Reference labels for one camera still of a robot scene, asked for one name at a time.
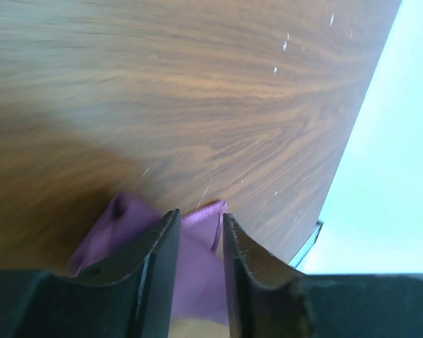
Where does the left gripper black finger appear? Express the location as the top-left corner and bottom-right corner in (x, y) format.
(0, 210), (181, 337)

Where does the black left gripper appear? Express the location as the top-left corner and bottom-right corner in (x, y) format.
(223, 213), (423, 337)

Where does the purple cloth napkin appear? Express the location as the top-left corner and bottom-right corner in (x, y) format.
(68, 193), (228, 325)

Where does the aluminium frame rail right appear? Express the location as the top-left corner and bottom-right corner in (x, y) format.
(289, 220), (324, 270)

